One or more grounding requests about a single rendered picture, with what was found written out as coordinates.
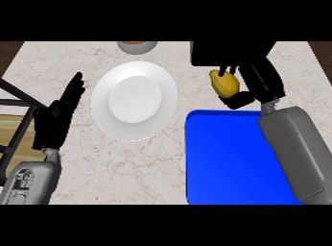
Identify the blue tray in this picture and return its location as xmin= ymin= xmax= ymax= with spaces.
xmin=184 ymin=110 xmax=305 ymax=206

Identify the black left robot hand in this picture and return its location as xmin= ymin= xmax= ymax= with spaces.
xmin=31 ymin=71 xmax=87 ymax=151

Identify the white plate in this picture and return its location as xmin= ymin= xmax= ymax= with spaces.
xmin=90 ymin=61 xmax=178 ymax=142

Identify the grey bowl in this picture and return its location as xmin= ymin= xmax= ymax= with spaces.
xmin=116 ymin=41 xmax=159 ymax=56

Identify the yellow lemon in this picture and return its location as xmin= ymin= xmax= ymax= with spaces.
xmin=208 ymin=69 xmax=240 ymax=99

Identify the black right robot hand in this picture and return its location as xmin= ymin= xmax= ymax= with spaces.
xmin=217 ymin=61 xmax=287 ymax=111

